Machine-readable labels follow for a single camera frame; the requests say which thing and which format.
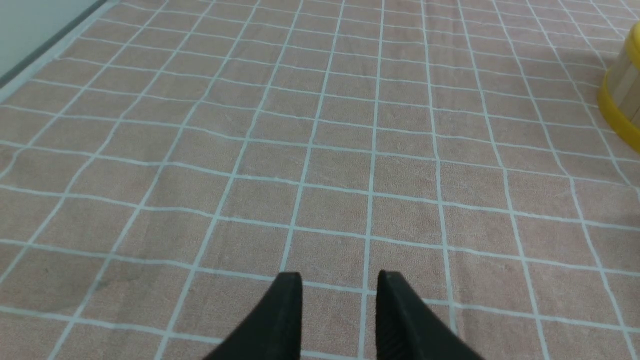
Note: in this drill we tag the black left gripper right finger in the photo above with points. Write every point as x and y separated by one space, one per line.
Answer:
406 328

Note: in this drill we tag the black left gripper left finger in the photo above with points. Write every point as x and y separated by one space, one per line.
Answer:
273 328

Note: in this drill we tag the pink checkered tablecloth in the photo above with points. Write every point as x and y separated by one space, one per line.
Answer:
162 166

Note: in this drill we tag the bamboo steamer basket yellow rim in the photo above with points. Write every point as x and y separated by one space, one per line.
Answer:
619 94

